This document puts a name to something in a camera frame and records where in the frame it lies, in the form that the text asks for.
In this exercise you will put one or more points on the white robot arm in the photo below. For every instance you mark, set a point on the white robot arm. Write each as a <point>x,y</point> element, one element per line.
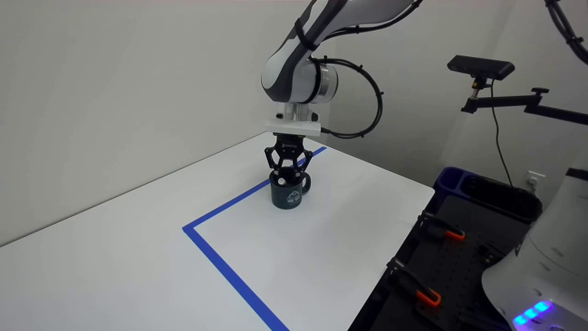
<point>294,77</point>

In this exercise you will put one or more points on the dark teal ceramic mug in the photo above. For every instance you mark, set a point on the dark teal ceramic mug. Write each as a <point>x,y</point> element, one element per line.
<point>288,188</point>

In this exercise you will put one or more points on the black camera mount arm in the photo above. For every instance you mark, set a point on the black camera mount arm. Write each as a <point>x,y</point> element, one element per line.
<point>529,103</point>

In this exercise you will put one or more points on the white wall outlet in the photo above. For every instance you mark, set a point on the white wall outlet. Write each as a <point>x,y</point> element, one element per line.
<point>535,180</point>

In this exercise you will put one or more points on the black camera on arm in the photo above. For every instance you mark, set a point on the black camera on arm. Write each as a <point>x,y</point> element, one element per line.
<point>481,70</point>

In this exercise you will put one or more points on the blue bin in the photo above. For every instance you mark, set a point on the blue bin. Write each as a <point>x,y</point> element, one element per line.
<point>489,193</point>

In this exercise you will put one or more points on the blue tape line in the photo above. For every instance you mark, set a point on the blue tape line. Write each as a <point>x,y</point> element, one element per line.
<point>272,261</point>

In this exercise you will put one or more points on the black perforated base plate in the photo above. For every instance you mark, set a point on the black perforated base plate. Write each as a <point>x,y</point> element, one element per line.
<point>450,267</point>

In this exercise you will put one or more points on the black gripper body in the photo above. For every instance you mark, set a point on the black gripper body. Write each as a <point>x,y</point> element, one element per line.
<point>287,158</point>

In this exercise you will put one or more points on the orange black clamp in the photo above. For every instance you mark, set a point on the orange black clamp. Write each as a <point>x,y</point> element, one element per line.
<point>424,294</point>
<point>441,228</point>

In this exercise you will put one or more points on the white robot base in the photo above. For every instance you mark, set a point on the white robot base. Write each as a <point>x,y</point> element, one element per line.
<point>542,283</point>

